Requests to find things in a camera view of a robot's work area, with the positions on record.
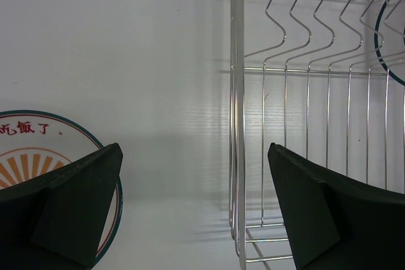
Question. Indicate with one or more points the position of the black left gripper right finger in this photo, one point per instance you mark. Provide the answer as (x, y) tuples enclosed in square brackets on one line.
[(333, 221)]

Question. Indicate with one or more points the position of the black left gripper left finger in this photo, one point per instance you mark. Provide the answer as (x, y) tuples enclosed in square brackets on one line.
[(56, 220)]

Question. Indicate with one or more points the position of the orange sunburst plate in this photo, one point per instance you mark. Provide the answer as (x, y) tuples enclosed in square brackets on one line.
[(34, 143)]

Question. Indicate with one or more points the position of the steel wire dish rack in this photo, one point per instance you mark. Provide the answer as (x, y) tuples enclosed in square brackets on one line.
[(304, 74)]

